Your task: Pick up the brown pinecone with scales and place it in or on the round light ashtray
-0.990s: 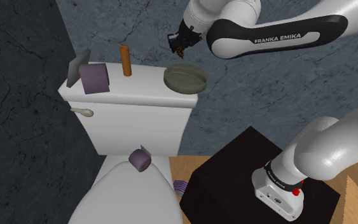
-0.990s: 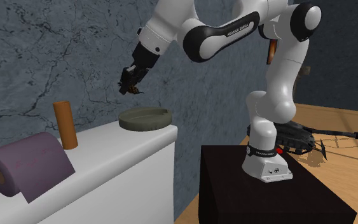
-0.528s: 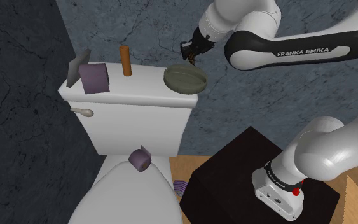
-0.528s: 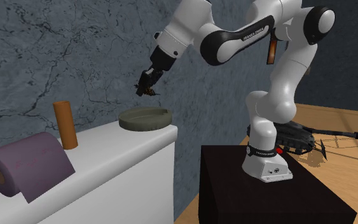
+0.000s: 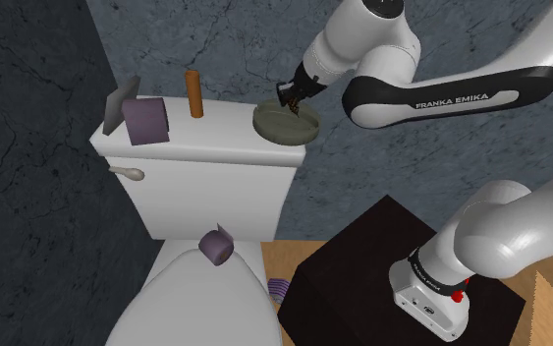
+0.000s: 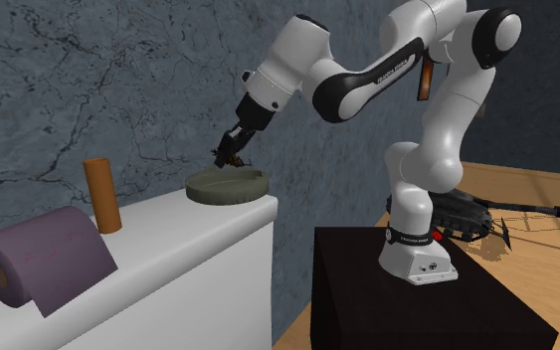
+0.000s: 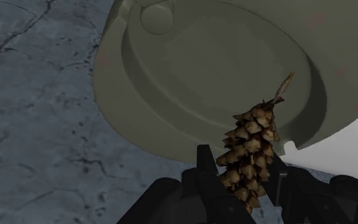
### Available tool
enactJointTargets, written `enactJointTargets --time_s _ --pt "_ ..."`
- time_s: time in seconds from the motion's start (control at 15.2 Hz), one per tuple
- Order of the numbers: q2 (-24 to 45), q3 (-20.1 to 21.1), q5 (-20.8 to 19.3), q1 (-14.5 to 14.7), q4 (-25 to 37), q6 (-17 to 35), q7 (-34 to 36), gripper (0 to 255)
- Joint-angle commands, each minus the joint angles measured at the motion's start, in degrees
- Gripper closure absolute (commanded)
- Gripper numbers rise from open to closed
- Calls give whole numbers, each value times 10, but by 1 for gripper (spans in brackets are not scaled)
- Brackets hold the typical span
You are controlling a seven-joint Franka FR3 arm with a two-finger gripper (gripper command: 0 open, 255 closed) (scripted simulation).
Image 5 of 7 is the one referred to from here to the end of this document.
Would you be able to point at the white toilet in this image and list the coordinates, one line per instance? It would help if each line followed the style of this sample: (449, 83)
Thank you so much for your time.
(209, 191)

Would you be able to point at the purple striped roll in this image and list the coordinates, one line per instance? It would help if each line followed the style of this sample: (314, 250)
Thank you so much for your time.
(279, 288)

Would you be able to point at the dark robot stand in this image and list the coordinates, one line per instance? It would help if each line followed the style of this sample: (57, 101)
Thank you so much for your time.
(348, 282)

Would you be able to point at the large purple toilet paper roll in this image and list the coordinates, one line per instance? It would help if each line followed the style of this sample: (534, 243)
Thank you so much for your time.
(145, 122)

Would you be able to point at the olive green round dish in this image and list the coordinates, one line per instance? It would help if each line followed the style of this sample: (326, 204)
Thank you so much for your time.
(281, 127)

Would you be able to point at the small purple toilet paper roll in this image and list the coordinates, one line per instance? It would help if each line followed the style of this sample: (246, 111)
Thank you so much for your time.
(214, 247)

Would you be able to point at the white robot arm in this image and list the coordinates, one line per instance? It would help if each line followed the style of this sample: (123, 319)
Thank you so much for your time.
(496, 235)

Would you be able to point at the brown cardboard tube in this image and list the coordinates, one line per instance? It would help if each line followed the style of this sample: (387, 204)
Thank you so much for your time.
(193, 93)

